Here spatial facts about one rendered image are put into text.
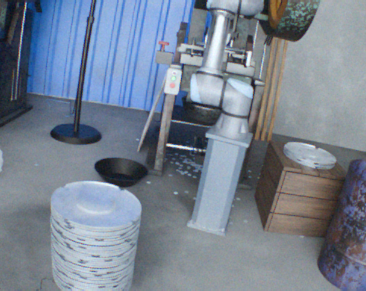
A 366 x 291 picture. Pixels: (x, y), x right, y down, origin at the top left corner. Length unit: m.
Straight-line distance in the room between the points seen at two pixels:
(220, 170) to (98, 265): 0.73
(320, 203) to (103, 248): 1.12
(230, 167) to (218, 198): 0.16
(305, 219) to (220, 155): 0.57
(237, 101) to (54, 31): 2.44
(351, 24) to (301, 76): 0.80
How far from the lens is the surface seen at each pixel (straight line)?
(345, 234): 1.50
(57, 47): 3.64
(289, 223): 1.82
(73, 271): 1.16
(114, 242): 1.07
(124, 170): 2.13
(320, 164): 1.79
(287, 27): 2.15
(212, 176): 1.59
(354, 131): 4.03
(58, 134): 2.55
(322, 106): 3.80
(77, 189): 1.23
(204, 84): 1.52
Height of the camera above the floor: 0.87
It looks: 19 degrees down
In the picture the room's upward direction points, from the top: 10 degrees clockwise
